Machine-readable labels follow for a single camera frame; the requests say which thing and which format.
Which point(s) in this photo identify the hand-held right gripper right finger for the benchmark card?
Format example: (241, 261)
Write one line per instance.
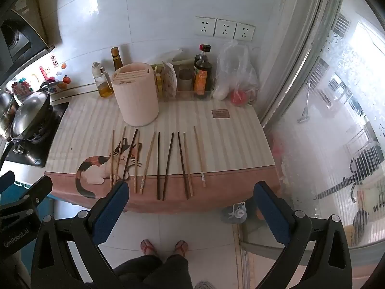
(270, 213)

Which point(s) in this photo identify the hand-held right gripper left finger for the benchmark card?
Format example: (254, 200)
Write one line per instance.
(111, 213)

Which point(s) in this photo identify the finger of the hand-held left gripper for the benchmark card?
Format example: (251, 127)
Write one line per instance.
(33, 194)
(6, 181)

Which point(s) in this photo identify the cream round chopstick holder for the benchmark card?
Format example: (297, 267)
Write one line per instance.
(137, 102)

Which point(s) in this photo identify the black glass gas stove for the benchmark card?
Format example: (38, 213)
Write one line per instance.
(33, 153)

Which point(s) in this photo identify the person's left foot in sandal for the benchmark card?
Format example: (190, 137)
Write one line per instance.
(149, 247)

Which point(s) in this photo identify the person's foot in sandal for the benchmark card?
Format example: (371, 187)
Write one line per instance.
(181, 247)
(149, 247)

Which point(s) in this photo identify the black wok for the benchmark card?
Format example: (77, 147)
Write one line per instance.
(40, 132)

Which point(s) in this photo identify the person's dark trousers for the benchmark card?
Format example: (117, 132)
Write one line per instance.
(150, 271)

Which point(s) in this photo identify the steel steamer pot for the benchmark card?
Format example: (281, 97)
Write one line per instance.
(6, 108)

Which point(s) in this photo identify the glass sliding door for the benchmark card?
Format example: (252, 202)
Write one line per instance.
(315, 156)

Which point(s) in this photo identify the steel wok lid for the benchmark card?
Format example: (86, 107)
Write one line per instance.
(30, 111)

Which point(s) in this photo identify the person's right foot in sandal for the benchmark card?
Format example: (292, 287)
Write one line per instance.
(181, 247)

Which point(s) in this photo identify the cat print striped table cloth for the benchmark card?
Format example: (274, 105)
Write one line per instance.
(90, 120)

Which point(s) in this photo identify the small brown label patch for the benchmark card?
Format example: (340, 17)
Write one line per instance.
(220, 113)

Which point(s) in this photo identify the red packet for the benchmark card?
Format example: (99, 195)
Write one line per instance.
(238, 97)

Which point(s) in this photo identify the clear oil dispenser bottle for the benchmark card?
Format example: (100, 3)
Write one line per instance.
(103, 88)

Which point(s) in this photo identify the white packet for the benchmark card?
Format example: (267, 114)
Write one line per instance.
(221, 91)

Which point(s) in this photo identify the black range hood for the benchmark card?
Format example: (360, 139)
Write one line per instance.
(18, 42)

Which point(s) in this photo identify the clear plastic storage box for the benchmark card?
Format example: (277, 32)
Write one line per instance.
(186, 94)

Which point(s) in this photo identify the printed seasoning packet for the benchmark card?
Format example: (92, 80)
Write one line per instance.
(169, 79)

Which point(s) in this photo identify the soy sauce bottle orange label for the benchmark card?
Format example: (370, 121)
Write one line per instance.
(201, 81)

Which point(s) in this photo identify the clear plastic bag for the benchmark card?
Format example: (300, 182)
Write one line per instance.
(237, 66)

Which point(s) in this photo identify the clear glass jar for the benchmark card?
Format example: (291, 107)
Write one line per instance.
(185, 81)

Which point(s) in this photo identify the dark sauce bottle yellow cap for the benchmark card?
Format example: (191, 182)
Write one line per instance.
(116, 61)

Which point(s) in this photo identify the dark bottle red cap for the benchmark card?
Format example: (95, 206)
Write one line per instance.
(207, 48)

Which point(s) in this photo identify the colourful flower wall sticker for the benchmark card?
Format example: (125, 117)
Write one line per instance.
(21, 88)

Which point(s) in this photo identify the red persimmon wall sticker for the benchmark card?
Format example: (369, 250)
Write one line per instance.
(66, 79)

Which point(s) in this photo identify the white wall socket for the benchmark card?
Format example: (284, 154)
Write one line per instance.
(205, 26)
(225, 29)
(244, 31)

